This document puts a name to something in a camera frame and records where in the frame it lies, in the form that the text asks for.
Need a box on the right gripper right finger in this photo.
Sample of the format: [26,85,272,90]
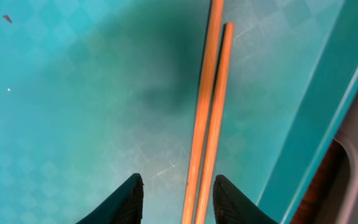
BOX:
[213,174,277,224]

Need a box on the grey dishwasher rack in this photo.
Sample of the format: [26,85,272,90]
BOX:
[291,93,358,224]

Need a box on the wooden chopstick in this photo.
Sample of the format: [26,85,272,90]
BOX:
[181,0,224,224]
[195,22,234,224]

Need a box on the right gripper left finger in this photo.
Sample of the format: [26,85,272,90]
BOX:
[77,173,144,224]

